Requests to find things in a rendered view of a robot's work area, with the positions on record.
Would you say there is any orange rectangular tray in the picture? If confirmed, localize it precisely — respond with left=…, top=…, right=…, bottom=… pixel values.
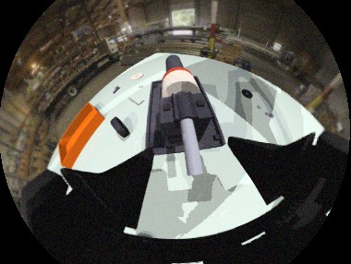
left=57, top=103, right=105, bottom=169

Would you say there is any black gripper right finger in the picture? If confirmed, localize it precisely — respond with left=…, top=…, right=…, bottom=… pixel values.
left=227, top=132, right=317, bottom=206

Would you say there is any black rubber ring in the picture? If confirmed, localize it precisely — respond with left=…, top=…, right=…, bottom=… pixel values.
left=111, top=117, right=130, bottom=138

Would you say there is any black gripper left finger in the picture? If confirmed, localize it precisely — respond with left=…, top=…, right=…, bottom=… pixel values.
left=59, top=147, right=154, bottom=229

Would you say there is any dark grey ring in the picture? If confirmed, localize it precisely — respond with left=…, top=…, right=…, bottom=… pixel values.
left=242, top=89, right=253, bottom=98

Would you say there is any grey metal shaft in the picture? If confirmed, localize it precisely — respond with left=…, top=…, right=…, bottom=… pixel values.
left=180, top=117, right=204, bottom=176

